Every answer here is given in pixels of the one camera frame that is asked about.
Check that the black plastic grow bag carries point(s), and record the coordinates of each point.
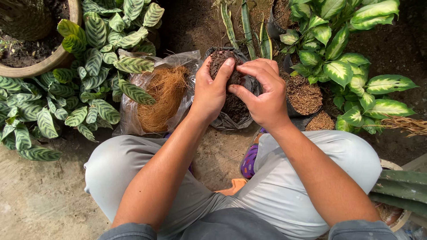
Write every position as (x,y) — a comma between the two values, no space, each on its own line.
(235,106)

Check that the person's right hand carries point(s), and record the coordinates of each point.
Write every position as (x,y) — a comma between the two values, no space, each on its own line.
(265,100)

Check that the dry brown twigs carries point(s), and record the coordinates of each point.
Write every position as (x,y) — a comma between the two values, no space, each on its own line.
(405,125)

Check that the clump of dark soil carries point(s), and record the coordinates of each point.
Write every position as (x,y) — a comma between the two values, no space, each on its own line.
(224,66)

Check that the round terracotta pot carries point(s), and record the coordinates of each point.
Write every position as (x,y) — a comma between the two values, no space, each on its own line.
(36,40)

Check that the orange plastic stool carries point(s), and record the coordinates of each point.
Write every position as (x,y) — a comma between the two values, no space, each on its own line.
(233,186)

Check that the dark grey shirt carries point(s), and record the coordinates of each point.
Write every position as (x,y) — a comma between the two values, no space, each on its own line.
(233,228)

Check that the striped green leaf plant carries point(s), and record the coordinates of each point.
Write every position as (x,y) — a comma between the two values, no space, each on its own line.
(83,76)

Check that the person's left hand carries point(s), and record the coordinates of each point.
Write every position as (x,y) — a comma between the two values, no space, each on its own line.
(208,91)

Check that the small black plant pot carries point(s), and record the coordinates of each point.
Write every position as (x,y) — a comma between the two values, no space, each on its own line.
(278,18)

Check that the clear bag of coconut fibre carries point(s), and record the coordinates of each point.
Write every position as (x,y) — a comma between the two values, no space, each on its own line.
(160,96)

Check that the green cactus stems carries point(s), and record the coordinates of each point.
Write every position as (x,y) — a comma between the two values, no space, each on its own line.
(400,190)

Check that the grey trousers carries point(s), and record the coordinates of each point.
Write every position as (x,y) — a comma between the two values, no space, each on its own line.
(267,186)

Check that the black pot of rice husk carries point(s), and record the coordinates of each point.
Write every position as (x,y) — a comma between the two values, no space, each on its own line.
(303,96)

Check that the snake plant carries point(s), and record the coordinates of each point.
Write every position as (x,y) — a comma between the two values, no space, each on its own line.
(248,30)

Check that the white green variegated leaf plant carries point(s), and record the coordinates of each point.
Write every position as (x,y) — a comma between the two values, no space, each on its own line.
(343,63)

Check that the purple dotted sandal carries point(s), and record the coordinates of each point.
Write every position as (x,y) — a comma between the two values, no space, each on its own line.
(250,160)

